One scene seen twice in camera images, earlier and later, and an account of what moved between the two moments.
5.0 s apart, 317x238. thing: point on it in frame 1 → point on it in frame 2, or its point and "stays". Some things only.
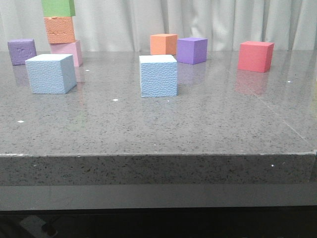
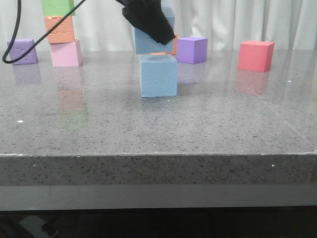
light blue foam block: (158, 74) stays
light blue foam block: (51, 74) → (144, 44)
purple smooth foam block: (191, 50) stays
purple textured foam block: (22, 50) stays
